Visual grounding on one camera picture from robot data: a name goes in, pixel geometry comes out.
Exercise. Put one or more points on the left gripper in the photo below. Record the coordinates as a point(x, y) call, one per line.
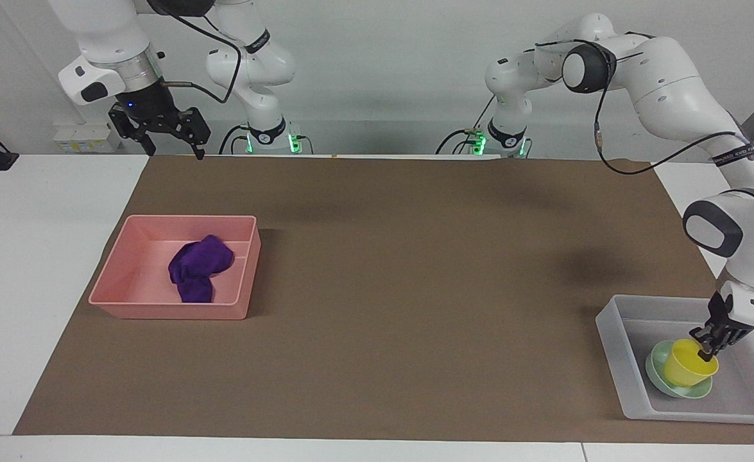
point(720, 311)

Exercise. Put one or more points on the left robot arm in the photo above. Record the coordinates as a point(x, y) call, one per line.
point(672, 90)

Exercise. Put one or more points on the light green saucer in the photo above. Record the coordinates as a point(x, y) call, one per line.
point(662, 382)

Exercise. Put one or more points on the pink plastic bin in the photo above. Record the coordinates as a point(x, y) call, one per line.
point(126, 292)

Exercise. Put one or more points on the white socket box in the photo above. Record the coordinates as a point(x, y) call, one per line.
point(85, 140)

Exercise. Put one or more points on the yellow cup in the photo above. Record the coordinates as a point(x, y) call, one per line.
point(685, 369)

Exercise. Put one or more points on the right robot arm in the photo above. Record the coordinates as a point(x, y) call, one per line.
point(104, 32)

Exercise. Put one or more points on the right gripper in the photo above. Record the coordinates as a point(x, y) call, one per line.
point(149, 106)

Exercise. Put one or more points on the translucent grey plastic bin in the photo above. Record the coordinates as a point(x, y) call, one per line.
point(627, 359)

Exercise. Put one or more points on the purple cloth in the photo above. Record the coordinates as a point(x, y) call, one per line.
point(198, 266)

